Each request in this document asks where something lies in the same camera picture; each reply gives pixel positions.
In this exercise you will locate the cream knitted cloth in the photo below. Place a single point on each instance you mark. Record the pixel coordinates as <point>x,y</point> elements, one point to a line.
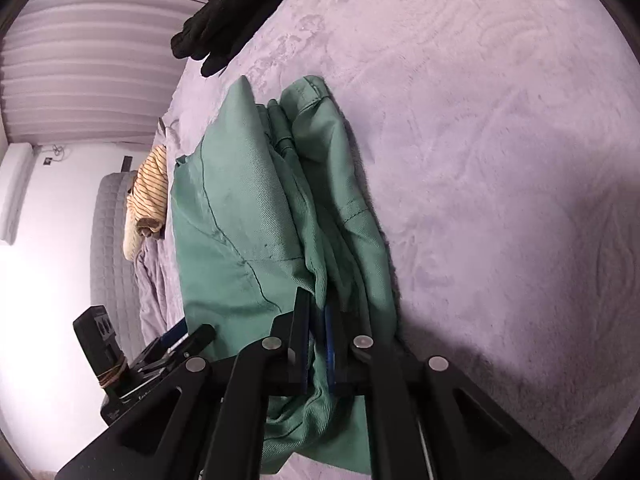
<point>132,240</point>

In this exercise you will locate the lilac fleece bed blanket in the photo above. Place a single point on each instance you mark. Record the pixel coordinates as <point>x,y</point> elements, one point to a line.
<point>498,141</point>

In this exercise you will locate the grey quilted mattress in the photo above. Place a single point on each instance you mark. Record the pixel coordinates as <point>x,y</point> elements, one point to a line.
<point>113,283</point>

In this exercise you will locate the green garment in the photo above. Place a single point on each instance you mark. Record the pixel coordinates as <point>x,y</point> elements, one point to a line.
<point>267,204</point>

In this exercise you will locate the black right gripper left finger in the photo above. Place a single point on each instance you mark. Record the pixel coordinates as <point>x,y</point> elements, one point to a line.
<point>277,365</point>

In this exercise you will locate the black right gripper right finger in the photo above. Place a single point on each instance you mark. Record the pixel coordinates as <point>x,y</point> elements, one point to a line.
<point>388,380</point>

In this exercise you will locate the striped beige folded garment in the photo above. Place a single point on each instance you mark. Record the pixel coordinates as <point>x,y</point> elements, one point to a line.
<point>147,199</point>

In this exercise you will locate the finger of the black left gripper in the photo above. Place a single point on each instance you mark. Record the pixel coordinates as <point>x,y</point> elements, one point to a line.
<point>187,342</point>

